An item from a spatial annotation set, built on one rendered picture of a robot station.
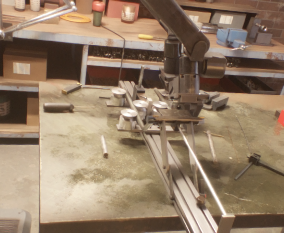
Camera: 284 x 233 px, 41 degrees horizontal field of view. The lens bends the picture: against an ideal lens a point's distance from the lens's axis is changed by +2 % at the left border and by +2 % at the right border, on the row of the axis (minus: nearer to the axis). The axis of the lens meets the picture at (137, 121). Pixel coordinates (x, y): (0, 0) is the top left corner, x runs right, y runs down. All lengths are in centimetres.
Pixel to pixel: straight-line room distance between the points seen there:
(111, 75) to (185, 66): 205
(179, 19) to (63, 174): 49
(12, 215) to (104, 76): 160
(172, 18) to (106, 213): 50
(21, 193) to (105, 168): 136
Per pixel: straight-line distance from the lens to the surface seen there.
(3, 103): 278
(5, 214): 180
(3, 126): 275
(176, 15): 98
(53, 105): 126
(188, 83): 104
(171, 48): 122
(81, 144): 110
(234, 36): 270
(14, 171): 250
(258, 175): 115
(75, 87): 144
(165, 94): 130
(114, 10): 306
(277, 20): 386
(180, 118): 97
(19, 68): 257
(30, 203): 226
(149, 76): 315
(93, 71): 304
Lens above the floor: 145
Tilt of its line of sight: 26 degrees down
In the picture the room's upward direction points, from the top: 10 degrees clockwise
